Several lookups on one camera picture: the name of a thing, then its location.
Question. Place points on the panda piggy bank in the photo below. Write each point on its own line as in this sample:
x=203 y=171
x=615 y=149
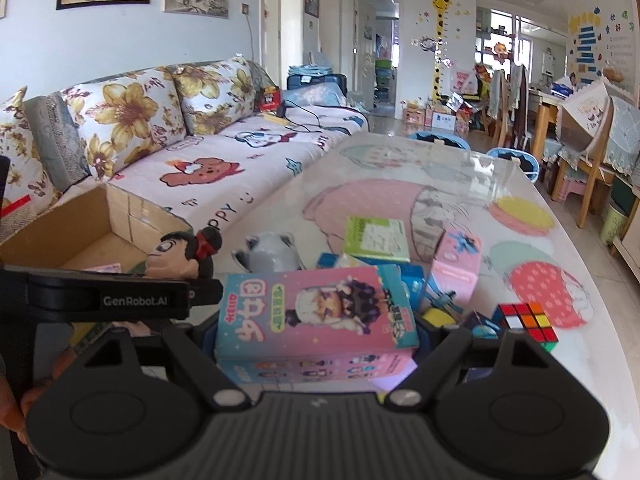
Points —
x=270 y=255

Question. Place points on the person's left hand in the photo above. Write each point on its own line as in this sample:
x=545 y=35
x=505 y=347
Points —
x=30 y=402

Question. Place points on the light blue bedding bundle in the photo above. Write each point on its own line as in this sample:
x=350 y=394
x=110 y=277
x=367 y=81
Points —
x=322 y=96

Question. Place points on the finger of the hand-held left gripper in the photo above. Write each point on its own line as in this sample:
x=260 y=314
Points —
x=207 y=294

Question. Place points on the black-haired doll head toy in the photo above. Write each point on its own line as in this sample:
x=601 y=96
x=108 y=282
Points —
x=175 y=257

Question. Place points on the chairs draped with clothes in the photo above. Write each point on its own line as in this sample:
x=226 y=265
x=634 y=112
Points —
x=510 y=100

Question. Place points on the colourful puzzle cube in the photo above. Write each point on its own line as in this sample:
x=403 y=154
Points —
x=527 y=322

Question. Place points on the dark planet print box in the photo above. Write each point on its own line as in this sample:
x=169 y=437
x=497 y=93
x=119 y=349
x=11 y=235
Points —
x=479 y=324

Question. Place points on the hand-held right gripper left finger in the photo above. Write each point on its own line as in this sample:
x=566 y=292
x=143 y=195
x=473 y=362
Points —
x=202 y=342

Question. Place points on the grey patterned cushion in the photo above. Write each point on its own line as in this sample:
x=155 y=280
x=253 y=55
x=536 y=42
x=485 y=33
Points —
x=57 y=140

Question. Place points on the satellite print packet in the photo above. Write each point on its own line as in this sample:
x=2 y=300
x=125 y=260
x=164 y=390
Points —
x=442 y=301

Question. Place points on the small pink bow box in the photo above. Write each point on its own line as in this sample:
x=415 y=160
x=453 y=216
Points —
x=457 y=265

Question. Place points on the blue plastic chair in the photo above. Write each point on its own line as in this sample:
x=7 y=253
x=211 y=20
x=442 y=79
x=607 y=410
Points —
x=440 y=139
x=515 y=157

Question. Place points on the coloured storage drawers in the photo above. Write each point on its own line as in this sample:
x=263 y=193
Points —
x=383 y=80

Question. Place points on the pink cartoon figure box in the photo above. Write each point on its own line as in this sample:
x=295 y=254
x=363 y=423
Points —
x=310 y=320

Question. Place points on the large floral cushion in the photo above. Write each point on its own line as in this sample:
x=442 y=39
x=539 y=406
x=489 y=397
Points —
x=125 y=115
x=215 y=92

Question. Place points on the red toy box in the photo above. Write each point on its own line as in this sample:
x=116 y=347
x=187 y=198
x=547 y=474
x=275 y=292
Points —
x=270 y=100

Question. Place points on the white water heater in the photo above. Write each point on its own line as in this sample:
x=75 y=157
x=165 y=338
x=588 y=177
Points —
x=550 y=67

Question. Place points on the stack of floor boxes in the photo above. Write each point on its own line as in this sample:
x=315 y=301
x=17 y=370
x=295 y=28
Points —
x=435 y=119

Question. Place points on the sofa with cartoon cover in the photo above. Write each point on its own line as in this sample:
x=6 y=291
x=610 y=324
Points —
x=210 y=180

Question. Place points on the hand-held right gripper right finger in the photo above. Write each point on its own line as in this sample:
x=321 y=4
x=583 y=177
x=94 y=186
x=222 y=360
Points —
x=431 y=345

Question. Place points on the dark blue suitcase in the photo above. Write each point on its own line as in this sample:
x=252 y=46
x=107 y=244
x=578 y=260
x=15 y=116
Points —
x=320 y=82

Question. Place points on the pink plastic stool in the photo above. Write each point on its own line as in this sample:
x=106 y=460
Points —
x=572 y=190

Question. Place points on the white printed plastic bag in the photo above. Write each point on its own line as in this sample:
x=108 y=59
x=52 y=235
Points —
x=463 y=80

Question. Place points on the blue note wall chart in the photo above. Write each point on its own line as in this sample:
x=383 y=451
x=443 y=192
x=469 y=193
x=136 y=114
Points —
x=595 y=40

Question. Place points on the green cardboard box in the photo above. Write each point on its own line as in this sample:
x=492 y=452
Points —
x=375 y=237

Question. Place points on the wooden dining table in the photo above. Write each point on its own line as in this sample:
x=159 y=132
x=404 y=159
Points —
x=545 y=115

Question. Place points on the pale green bin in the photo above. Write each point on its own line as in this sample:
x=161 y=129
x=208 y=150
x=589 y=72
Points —
x=614 y=225

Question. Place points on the blue toy box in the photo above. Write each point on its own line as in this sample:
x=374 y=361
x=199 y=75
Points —
x=415 y=284

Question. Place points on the yellow flat item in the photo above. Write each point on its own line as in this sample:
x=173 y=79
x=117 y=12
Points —
x=277 y=120

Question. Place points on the giraffe height wall sticker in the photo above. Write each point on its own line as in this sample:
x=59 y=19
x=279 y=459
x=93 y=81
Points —
x=440 y=35

